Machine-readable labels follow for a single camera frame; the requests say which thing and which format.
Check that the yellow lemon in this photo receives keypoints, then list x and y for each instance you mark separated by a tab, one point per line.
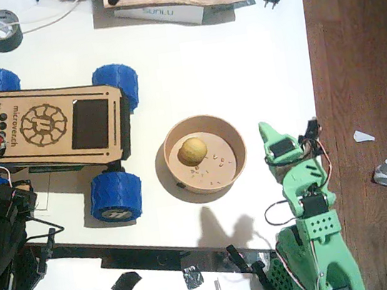
192	150

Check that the black table clamp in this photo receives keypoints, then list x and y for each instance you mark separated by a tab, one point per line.
264	279

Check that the white SUNLU box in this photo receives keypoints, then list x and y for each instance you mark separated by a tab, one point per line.
160	14

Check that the crumpled tape piece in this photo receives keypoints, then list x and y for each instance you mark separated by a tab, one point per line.
193	277

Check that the black tape piece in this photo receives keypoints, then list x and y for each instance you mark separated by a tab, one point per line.
126	283

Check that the white paper scrap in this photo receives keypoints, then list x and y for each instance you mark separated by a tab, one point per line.
361	136

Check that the black camera module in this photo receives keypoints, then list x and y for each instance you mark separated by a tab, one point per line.
313	127

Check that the brown paper bowl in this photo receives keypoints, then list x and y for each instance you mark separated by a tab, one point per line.
207	181

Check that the long black bar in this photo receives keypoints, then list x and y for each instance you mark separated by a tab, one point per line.
140	257

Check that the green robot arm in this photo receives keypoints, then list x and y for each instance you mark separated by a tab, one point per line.
320	228

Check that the grey duct tape roll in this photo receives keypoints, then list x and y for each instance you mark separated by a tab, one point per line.
3	45

